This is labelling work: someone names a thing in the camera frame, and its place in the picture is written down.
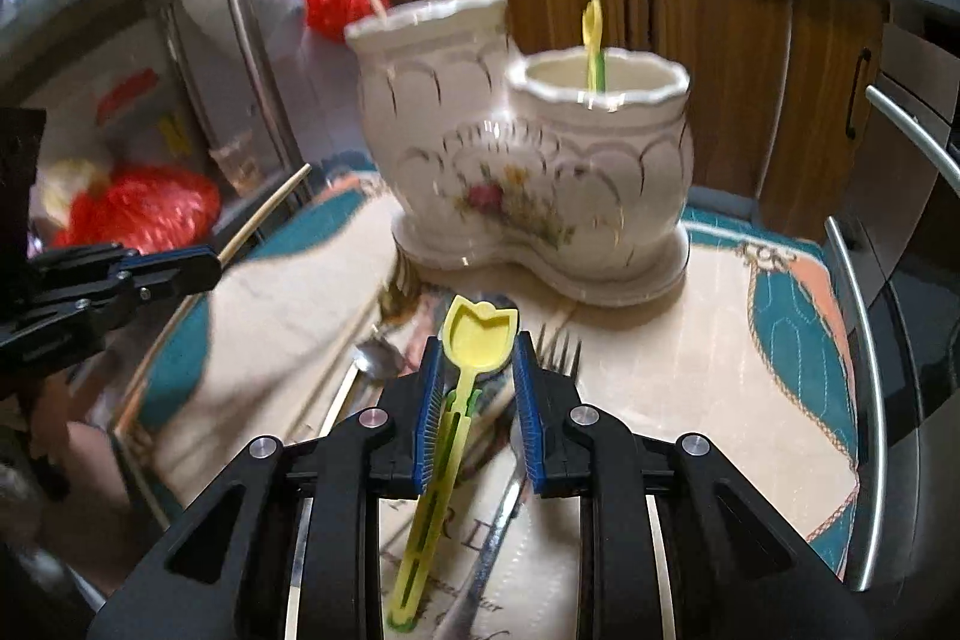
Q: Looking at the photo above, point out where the floral ceramic utensil holder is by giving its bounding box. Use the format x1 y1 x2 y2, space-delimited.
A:
345 0 695 308

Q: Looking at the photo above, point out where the metal spoon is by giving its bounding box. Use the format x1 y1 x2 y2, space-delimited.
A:
319 340 410 440

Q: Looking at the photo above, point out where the teal beige printed table mat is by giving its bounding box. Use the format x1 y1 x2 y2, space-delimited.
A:
112 171 863 640

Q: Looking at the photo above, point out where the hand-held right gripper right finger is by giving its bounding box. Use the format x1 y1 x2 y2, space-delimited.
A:
511 329 875 640

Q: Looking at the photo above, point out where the yellow tulip plastic spoon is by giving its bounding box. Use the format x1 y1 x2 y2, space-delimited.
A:
385 295 520 633

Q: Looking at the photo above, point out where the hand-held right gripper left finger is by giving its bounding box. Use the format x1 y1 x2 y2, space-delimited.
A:
88 334 452 640

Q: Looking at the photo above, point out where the metal oven handle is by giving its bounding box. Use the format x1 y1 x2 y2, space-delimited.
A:
865 83 960 195

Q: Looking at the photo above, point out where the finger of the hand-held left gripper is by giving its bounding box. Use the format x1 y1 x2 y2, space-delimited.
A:
0 287 155 378
30 244 223 311

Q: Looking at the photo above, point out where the metal fork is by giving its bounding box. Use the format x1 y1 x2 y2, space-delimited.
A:
433 326 583 640

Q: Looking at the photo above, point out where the black cabinet handle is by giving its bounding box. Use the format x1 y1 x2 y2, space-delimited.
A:
844 46 874 140

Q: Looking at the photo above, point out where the yellow green plastic spoon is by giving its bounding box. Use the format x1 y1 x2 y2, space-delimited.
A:
580 0 605 94

